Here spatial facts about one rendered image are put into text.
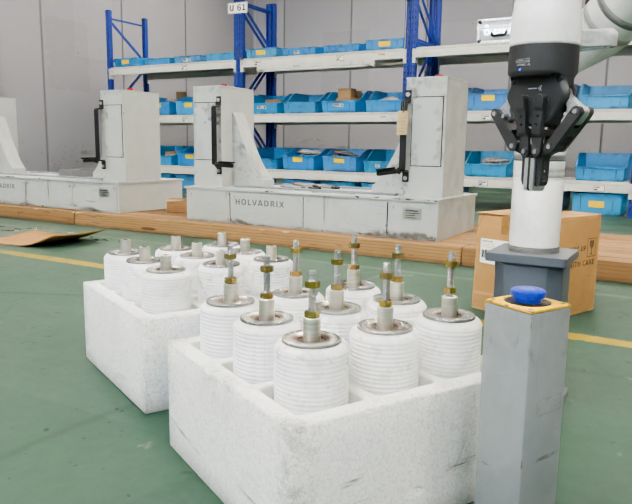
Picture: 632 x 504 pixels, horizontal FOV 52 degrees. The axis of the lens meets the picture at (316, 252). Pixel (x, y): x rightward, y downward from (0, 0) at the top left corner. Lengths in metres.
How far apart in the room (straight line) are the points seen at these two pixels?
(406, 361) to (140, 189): 3.39
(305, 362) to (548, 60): 0.43
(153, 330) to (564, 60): 0.82
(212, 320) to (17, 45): 7.25
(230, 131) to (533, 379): 3.00
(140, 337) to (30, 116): 6.98
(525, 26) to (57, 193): 3.88
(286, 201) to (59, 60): 5.53
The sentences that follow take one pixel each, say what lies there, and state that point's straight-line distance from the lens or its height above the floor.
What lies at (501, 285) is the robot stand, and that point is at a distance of 1.29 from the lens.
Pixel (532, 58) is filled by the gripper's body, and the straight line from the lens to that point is 0.77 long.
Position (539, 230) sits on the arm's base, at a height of 0.34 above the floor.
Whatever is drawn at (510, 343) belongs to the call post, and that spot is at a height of 0.27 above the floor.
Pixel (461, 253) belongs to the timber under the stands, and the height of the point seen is 0.05.
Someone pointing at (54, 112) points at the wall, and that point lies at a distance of 8.33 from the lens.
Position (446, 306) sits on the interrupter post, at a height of 0.27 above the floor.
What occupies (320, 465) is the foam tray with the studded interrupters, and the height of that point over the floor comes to 0.13.
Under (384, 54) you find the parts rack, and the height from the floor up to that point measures 1.28.
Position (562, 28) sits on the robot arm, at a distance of 0.77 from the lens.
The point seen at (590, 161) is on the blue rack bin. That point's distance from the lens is 5.92.
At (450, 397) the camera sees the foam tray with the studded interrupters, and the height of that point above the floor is 0.17.
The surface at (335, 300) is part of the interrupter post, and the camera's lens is 0.98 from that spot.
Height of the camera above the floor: 0.49
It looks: 9 degrees down
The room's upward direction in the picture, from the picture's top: 1 degrees clockwise
